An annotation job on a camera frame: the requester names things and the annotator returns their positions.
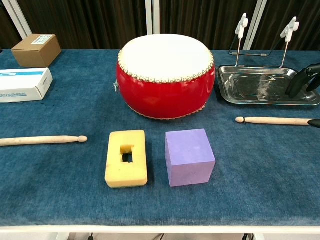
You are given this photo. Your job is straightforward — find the white table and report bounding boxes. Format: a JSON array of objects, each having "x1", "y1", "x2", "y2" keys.
[{"x1": 0, "y1": 224, "x2": 320, "y2": 240}]

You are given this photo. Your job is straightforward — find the dark brown curtain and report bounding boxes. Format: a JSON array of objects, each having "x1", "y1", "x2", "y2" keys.
[{"x1": 0, "y1": 0, "x2": 320, "y2": 51}]

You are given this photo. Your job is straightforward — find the red drum with white skin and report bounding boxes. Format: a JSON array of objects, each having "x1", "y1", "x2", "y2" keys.
[{"x1": 111, "y1": 34, "x2": 217, "y2": 122}]

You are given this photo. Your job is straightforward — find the brown cardboard box with label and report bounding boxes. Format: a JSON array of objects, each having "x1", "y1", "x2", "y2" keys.
[{"x1": 10, "y1": 33, "x2": 62, "y2": 68}]

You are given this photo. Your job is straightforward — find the wooden drumstick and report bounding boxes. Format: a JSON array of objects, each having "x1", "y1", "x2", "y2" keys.
[
  {"x1": 0, "y1": 135, "x2": 89, "y2": 148},
  {"x1": 235, "y1": 116, "x2": 316, "y2": 126}
]

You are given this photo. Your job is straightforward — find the white box with blue stripe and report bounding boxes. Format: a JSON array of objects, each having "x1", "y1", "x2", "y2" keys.
[{"x1": 0, "y1": 67, "x2": 54, "y2": 104}]

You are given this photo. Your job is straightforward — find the yellow sponge block with hole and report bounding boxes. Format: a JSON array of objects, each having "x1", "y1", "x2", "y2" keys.
[{"x1": 104, "y1": 129, "x2": 149, "y2": 189}]

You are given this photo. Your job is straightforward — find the purple foam cube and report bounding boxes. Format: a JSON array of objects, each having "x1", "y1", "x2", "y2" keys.
[{"x1": 164, "y1": 128, "x2": 217, "y2": 188}]

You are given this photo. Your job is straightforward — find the wire stand with white clips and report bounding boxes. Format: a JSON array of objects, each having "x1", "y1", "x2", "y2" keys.
[{"x1": 228, "y1": 13, "x2": 301, "y2": 69}]

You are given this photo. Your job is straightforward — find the blue velvet table mat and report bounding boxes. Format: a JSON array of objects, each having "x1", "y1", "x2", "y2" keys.
[{"x1": 0, "y1": 48, "x2": 320, "y2": 227}]

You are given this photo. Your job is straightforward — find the stainless steel tray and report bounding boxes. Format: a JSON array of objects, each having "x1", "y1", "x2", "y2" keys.
[{"x1": 216, "y1": 64, "x2": 320, "y2": 107}]

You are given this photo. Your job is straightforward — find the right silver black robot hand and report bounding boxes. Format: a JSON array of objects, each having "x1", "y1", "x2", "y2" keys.
[{"x1": 285, "y1": 63, "x2": 320, "y2": 129}]

